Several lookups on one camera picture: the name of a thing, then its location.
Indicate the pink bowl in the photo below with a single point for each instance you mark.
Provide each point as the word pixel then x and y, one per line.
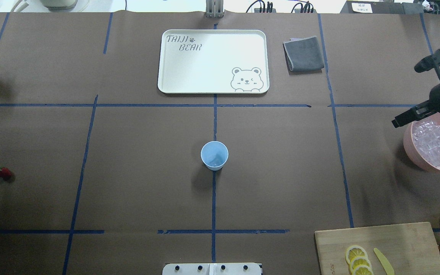
pixel 411 149

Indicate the black box with label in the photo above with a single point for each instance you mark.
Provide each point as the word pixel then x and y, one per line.
pixel 381 7

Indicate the light blue plastic cup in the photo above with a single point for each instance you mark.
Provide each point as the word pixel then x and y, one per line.
pixel 214 155

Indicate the red strawberry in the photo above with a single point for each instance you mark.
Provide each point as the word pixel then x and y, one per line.
pixel 5 174

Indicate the aluminium frame post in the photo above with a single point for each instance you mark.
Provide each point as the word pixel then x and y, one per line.
pixel 214 8

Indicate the yellow plastic knife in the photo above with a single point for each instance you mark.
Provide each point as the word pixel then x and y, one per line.
pixel 387 266

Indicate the lemon slices row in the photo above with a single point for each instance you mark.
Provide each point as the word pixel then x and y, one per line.
pixel 358 261

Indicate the clear ice cubes pile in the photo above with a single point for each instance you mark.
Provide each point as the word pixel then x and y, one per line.
pixel 426 138

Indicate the cream bear tray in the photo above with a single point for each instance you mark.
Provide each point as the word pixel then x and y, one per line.
pixel 213 61

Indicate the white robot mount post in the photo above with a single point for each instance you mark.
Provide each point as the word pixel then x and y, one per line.
pixel 229 268

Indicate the wooden cutting board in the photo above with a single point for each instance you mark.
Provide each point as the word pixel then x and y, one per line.
pixel 410 248

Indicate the grey folded cloth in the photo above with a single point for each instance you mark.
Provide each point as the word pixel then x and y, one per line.
pixel 304 54

